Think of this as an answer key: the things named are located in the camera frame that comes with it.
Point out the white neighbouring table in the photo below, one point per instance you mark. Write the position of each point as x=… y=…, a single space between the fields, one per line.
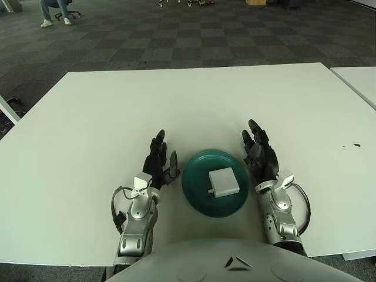
x=357 y=83

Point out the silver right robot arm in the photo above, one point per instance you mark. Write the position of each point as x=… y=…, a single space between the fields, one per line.
x=280 y=217

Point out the white charger block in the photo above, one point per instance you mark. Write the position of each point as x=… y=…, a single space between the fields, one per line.
x=224 y=182

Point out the seated person in jeans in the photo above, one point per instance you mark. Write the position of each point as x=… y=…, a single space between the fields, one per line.
x=45 y=13

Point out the white side table edge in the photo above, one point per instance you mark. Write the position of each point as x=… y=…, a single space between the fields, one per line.
x=8 y=113

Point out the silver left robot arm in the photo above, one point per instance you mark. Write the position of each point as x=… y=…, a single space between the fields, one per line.
x=138 y=226

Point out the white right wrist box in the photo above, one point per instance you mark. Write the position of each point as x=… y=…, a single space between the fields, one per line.
x=285 y=177

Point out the green round plate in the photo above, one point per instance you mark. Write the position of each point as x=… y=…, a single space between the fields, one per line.
x=196 y=191

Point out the black office chair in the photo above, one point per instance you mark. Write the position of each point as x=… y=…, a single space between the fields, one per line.
x=72 y=13

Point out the grey robot torso shell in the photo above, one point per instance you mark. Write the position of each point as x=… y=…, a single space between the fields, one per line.
x=235 y=261

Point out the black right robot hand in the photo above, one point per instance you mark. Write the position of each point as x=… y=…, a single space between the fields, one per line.
x=264 y=161

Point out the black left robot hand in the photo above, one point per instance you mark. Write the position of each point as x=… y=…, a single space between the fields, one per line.
x=155 y=167

